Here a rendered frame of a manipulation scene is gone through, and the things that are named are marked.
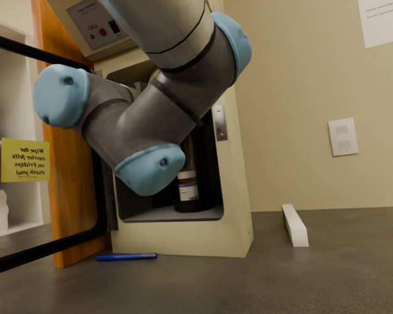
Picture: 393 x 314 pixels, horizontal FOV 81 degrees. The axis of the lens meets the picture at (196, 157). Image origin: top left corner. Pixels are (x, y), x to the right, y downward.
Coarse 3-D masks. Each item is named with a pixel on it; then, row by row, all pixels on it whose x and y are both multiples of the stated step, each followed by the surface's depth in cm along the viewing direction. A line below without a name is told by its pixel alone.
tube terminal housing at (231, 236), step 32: (96, 64) 57; (128, 64) 53; (224, 96) 45; (224, 160) 45; (224, 192) 45; (128, 224) 54; (160, 224) 50; (192, 224) 47; (224, 224) 45; (224, 256) 45
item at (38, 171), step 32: (0, 64) 40; (32, 64) 44; (0, 96) 39; (0, 128) 39; (32, 128) 43; (0, 160) 38; (32, 160) 42; (64, 160) 47; (0, 192) 38; (32, 192) 42; (64, 192) 46; (0, 224) 37; (32, 224) 41; (64, 224) 46; (0, 256) 37
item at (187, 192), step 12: (192, 132) 55; (180, 144) 55; (192, 144) 55; (204, 144) 57; (192, 156) 54; (204, 156) 56; (192, 168) 54; (204, 168) 56; (180, 180) 55; (192, 180) 54; (204, 180) 55; (180, 192) 55; (192, 192) 54; (204, 192) 55
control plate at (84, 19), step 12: (84, 0) 46; (96, 0) 46; (72, 12) 48; (84, 12) 48; (96, 12) 47; (108, 12) 47; (84, 24) 49; (96, 24) 49; (108, 24) 48; (84, 36) 51; (96, 36) 51; (108, 36) 50; (120, 36) 50; (96, 48) 53
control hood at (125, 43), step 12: (48, 0) 47; (60, 0) 47; (72, 0) 46; (60, 12) 49; (72, 24) 50; (72, 36) 52; (84, 48) 53; (108, 48) 52; (120, 48) 53; (96, 60) 57
